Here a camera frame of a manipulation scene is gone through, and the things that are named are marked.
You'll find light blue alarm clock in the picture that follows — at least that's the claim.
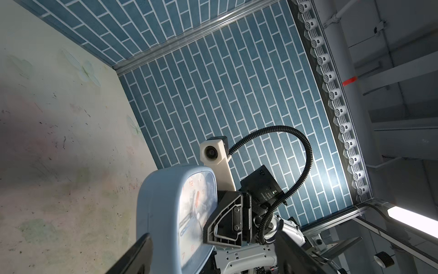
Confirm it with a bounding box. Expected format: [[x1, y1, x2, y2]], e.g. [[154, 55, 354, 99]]
[[136, 165, 218, 274]]

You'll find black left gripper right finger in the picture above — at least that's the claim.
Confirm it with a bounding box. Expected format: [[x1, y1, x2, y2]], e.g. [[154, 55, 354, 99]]
[[274, 232, 338, 274]]

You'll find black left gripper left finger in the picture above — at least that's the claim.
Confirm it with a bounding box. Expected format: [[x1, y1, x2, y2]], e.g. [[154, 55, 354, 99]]
[[106, 233, 154, 274]]

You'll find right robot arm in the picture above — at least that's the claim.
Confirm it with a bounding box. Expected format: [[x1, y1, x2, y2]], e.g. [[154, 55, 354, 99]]
[[201, 166, 308, 274]]

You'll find black corrugated cable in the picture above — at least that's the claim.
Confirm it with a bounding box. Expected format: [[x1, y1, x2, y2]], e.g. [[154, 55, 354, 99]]
[[228, 125, 314, 244]]

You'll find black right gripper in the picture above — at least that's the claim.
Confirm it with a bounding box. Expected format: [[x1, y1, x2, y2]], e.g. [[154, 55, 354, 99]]
[[203, 165, 284, 248]]

